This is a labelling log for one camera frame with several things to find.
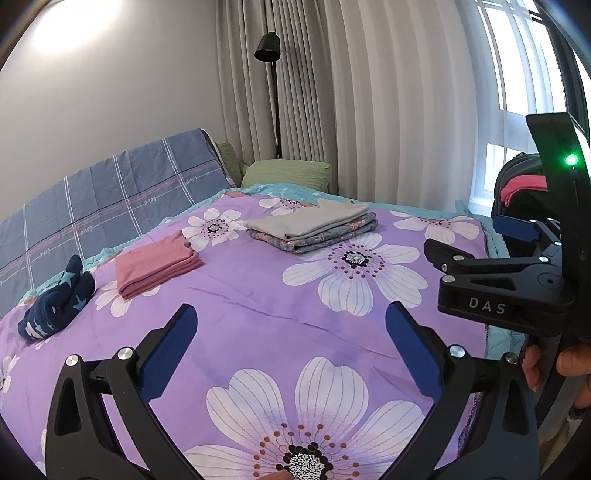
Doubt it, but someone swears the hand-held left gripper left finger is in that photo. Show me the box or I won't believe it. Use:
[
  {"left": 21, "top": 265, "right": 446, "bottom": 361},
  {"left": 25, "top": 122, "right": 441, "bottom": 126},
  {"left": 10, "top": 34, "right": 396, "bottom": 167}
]
[{"left": 45, "top": 303, "right": 204, "bottom": 480}]

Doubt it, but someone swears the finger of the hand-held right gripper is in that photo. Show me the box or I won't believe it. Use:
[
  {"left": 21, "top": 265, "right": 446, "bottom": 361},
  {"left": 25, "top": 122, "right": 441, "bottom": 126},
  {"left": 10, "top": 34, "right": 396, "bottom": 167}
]
[
  {"left": 492, "top": 215, "right": 561, "bottom": 244},
  {"left": 424, "top": 237, "right": 561, "bottom": 277}
]

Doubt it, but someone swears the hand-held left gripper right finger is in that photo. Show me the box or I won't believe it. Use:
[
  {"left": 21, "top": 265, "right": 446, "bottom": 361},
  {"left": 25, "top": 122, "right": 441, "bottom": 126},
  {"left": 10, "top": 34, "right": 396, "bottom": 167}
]
[{"left": 379, "top": 301, "right": 541, "bottom": 480}]

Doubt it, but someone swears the grey long-sleeve shirt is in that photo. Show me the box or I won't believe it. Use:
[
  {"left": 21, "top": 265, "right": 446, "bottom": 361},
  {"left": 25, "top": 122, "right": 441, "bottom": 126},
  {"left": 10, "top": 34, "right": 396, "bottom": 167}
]
[{"left": 242, "top": 198, "right": 372, "bottom": 241}]

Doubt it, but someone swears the person's right hand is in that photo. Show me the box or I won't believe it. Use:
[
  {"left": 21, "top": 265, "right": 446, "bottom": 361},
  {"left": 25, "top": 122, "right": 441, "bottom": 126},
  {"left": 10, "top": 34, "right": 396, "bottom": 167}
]
[{"left": 522, "top": 344, "right": 591, "bottom": 393}]

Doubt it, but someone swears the red cloth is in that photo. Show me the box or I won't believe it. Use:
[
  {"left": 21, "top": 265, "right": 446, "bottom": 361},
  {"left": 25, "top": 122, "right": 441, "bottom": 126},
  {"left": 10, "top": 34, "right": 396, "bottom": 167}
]
[{"left": 501, "top": 174, "right": 550, "bottom": 208}]

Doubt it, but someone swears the black backpack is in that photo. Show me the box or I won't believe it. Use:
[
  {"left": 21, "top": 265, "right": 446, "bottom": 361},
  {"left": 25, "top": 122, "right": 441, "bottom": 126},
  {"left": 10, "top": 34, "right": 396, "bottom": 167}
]
[{"left": 492, "top": 152, "right": 555, "bottom": 241}]

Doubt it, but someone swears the pink folded garment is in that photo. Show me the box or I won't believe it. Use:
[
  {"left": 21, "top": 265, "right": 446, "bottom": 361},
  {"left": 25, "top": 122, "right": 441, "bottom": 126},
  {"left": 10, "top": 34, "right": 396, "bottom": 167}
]
[{"left": 115, "top": 231, "right": 205, "bottom": 300}]

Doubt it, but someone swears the purple floral duvet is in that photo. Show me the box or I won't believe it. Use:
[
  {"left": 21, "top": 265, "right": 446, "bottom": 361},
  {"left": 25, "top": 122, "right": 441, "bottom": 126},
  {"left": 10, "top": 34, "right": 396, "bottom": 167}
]
[{"left": 0, "top": 182, "right": 527, "bottom": 480}]

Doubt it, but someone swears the navy star-print garment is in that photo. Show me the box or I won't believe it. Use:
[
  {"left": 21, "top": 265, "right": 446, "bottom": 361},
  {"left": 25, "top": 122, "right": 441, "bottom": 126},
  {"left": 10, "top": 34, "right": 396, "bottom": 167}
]
[{"left": 17, "top": 254, "right": 97, "bottom": 342}]

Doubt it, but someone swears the floral patterned folded garment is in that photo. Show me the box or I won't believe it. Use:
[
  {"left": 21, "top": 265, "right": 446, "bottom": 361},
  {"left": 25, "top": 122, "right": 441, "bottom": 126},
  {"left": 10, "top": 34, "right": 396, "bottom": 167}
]
[{"left": 246, "top": 213, "right": 379, "bottom": 256}]

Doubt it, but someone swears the white framed window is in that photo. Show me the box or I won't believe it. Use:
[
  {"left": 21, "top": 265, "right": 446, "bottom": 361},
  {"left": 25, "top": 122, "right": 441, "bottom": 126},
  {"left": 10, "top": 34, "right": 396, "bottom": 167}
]
[{"left": 466, "top": 0, "right": 591, "bottom": 217}]

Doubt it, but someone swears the blue plaid pillow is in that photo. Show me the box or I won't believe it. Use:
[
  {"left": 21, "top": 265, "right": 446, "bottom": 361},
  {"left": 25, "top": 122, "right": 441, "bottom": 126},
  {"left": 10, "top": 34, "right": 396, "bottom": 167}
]
[{"left": 0, "top": 128, "right": 236, "bottom": 319}]

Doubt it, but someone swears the beige curtain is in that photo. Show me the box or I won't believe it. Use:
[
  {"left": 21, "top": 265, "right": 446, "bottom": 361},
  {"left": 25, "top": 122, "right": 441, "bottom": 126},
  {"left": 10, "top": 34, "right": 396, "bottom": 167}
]
[{"left": 217, "top": 0, "right": 504, "bottom": 215}]

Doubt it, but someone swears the green cushion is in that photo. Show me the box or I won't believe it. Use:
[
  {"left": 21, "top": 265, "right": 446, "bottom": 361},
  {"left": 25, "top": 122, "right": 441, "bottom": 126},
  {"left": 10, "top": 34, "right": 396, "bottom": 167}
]
[{"left": 213, "top": 141, "right": 254, "bottom": 188}]

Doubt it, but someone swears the green pillow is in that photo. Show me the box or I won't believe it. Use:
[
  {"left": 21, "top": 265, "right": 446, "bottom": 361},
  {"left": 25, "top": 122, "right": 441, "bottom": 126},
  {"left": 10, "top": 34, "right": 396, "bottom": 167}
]
[{"left": 241, "top": 158, "right": 333, "bottom": 192}]

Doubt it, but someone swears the black floor lamp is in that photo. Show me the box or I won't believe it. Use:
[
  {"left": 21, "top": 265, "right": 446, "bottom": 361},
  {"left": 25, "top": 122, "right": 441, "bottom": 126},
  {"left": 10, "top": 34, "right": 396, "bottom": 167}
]
[{"left": 254, "top": 31, "right": 284, "bottom": 160}]

